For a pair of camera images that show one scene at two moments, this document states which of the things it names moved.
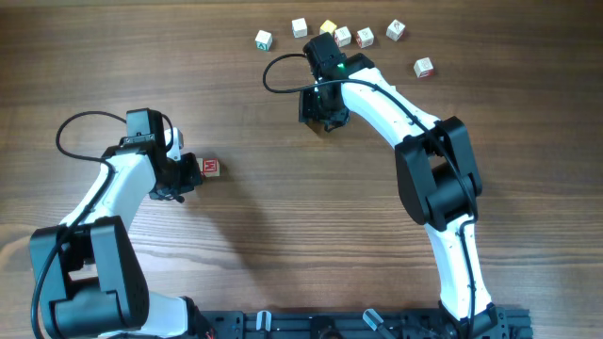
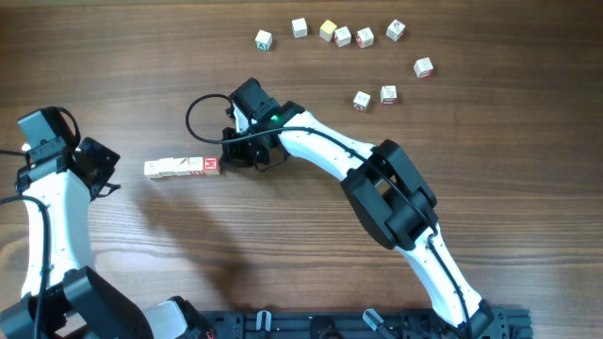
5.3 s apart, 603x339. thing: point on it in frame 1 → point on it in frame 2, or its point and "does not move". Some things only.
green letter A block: x=264 y=40 does not move
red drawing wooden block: x=365 y=37 does not move
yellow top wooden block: x=328 y=26 does not move
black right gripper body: x=313 y=106 → x=246 y=153
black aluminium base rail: x=361 y=324 does not move
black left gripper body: x=184 y=176 → x=105 y=161
